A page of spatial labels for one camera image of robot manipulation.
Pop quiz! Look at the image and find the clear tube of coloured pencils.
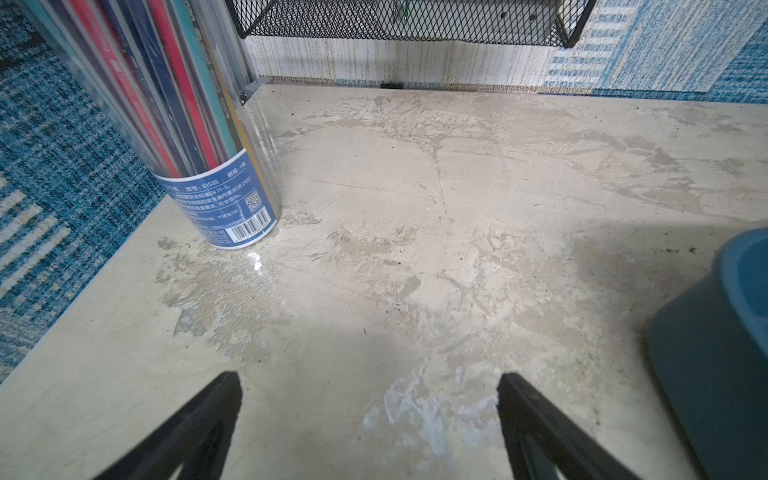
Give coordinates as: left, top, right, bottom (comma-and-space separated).
21, 1, 279, 250

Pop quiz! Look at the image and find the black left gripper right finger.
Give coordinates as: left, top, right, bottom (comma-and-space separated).
497, 373, 637, 479

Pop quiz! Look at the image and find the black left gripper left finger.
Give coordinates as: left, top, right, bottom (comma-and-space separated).
97, 371, 243, 479

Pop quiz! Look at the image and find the teal plastic storage box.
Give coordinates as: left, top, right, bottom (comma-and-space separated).
646, 229, 767, 479

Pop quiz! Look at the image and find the black mesh shelf rack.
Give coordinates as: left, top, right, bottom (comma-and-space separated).
225, 0, 596, 48

